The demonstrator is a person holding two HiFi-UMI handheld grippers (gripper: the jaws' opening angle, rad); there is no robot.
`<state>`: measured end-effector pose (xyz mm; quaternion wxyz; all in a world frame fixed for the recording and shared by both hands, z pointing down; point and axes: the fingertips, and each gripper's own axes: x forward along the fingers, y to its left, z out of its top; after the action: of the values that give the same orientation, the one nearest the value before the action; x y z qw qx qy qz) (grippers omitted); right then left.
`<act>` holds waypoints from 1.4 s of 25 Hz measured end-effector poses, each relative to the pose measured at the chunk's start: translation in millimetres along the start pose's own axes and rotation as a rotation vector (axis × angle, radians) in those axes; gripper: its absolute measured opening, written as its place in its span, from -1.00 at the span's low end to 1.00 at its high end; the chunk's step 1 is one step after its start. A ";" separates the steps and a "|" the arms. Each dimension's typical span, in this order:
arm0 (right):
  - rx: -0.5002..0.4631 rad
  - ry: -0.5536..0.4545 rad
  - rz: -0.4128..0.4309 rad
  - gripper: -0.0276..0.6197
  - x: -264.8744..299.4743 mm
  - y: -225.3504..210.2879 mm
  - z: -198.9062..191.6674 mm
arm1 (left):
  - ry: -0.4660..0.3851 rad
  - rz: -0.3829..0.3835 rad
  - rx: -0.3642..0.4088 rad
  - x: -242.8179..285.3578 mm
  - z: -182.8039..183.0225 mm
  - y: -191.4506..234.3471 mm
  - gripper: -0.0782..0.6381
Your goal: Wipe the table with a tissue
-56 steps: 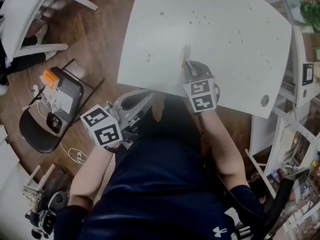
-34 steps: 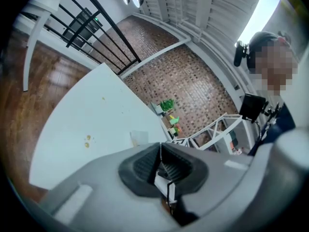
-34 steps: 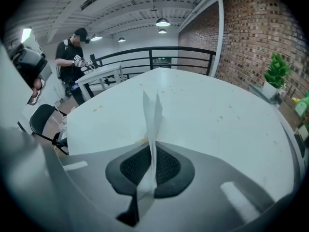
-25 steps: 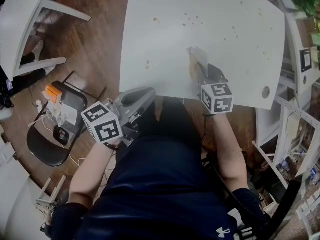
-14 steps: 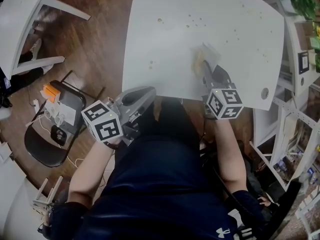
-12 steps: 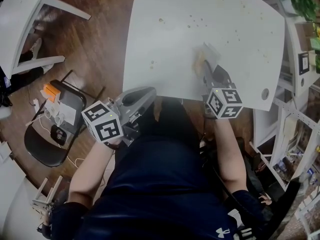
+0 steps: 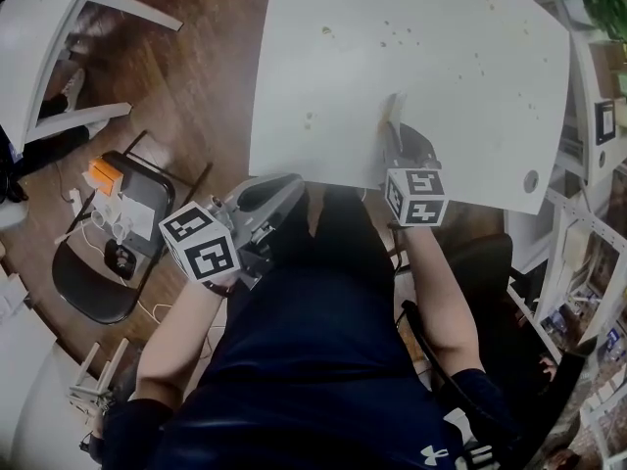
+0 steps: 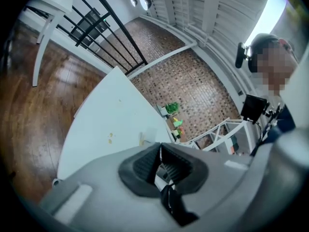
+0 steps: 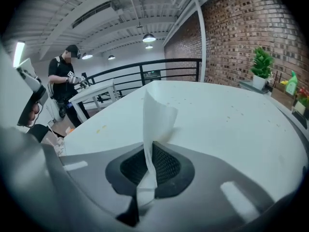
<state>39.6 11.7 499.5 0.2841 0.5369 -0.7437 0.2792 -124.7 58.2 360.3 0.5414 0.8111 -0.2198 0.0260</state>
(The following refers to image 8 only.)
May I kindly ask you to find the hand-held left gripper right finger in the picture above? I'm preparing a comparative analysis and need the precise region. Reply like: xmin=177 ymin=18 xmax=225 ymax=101
xmin=160 ymin=126 xmax=309 ymax=232

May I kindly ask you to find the long ceiling light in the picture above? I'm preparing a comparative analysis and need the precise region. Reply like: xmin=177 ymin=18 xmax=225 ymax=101
xmin=244 ymin=0 xmax=288 ymax=48

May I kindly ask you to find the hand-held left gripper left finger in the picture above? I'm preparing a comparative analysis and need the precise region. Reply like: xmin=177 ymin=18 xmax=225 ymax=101
xmin=38 ymin=142 xmax=181 ymax=232

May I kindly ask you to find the person's navy shirt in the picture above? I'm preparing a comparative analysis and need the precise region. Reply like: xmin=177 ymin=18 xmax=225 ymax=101
xmin=250 ymin=102 xmax=297 ymax=157

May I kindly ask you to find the white metal shelf rack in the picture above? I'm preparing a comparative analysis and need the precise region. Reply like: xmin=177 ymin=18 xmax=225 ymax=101
xmin=185 ymin=117 xmax=253 ymax=156

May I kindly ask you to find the person's head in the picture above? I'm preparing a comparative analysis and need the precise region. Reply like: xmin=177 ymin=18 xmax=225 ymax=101
xmin=249 ymin=32 xmax=300 ymax=99

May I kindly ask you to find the green potted plant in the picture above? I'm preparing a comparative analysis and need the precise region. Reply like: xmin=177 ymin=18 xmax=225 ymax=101
xmin=165 ymin=101 xmax=181 ymax=115

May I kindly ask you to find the white table with crumbs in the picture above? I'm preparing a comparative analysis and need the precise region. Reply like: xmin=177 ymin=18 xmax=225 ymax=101
xmin=56 ymin=65 xmax=175 ymax=181

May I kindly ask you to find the black metal railing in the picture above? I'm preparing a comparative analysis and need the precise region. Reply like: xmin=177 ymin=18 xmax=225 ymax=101
xmin=56 ymin=0 xmax=149 ymax=74

